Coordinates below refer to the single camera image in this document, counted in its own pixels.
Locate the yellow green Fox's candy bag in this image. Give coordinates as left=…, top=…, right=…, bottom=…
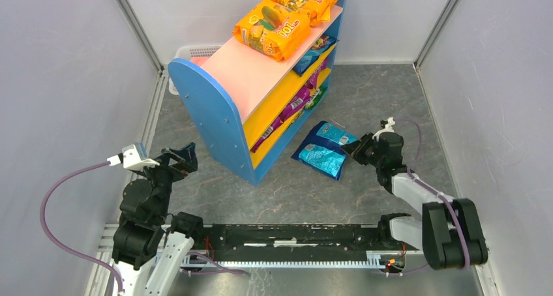
left=304, top=86, right=327, bottom=110

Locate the purple candy bag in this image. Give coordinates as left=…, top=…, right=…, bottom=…
left=305, top=58, right=328, bottom=89
left=250, top=117, right=283, bottom=153
left=279, top=87, right=310, bottom=122

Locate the purple candy bag top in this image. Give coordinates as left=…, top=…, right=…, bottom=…
left=250, top=117, right=283, bottom=153

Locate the blue Slendy candy bag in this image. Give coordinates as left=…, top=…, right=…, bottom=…
left=293, top=35, right=338, bottom=76

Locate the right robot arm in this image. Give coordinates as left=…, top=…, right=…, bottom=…
left=341, top=131, right=488, bottom=270

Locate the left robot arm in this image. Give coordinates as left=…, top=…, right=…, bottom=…
left=107, top=142, right=203, bottom=295

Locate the blue pink yellow shelf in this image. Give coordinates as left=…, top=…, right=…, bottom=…
left=173, top=0, right=346, bottom=185

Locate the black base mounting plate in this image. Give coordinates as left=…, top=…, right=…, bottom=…
left=193, top=224, right=416, bottom=262

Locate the white plastic basket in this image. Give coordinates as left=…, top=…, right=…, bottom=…
left=167, top=44, right=222, bottom=95

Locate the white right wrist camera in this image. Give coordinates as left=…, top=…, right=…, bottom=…
left=372, top=117, right=395, bottom=141

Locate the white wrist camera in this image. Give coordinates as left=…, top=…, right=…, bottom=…
left=372, top=117, right=395, bottom=141
left=106, top=142, right=160, bottom=171

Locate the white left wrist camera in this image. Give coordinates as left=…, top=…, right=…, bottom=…
left=106, top=142, right=160, bottom=171

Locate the white slotted cable duct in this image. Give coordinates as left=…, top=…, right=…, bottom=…
left=179, top=253, right=406, bottom=270

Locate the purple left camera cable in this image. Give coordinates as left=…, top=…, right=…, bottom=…
left=39, top=162, right=126, bottom=296

